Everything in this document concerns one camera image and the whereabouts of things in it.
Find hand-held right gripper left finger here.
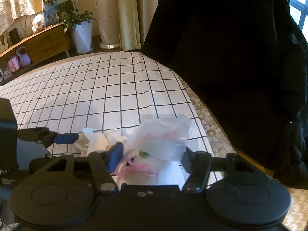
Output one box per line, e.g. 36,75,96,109
28,142,124,194

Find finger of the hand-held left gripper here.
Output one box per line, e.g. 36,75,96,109
17,126,80,148

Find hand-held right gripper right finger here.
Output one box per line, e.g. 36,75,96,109
180,149,256,193

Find clear plastic bag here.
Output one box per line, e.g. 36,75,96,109
125,114,193,162

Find cream crumpled cloth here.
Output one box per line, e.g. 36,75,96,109
73,127,129,158

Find white black checked tablecloth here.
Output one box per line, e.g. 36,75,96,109
0,52,225,186

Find pink toy case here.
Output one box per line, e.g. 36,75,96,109
8,56,21,72

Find wooden sideboard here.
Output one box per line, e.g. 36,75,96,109
0,22,72,83

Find green plant in white planter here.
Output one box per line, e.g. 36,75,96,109
43,0,97,54

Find person in black jacket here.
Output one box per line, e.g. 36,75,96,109
142,0,308,191

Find black speaker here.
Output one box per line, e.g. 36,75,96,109
8,28,20,46

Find white doll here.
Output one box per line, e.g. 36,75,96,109
31,14,46,33

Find blue printed box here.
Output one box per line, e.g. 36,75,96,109
43,1,59,27

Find white standing air conditioner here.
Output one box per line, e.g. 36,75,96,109
93,0,121,49

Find beige curtain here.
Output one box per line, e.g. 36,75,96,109
117,0,161,52

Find cream hanging sheet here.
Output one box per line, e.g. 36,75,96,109
0,0,47,33

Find glass window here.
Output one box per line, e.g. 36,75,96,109
287,0,308,44

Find picture frame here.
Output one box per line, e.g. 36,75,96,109
0,32,8,53

